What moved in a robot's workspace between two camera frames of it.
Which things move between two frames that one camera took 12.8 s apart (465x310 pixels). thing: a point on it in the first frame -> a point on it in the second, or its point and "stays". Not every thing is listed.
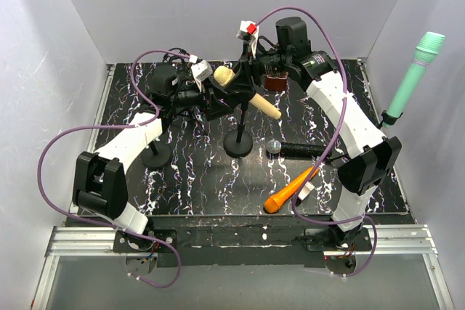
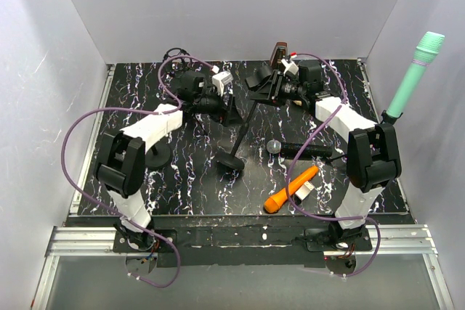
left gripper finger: x=217 y=109 -> x=235 y=117
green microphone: x=428 y=47 stays
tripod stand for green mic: x=388 y=119 stays
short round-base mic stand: x=152 y=158 stays
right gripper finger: x=245 y=87 -> x=264 y=94
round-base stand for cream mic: x=240 y=144 -> x=230 y=160
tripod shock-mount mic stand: x=187 y=96 stays
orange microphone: x=272 y=202 stays
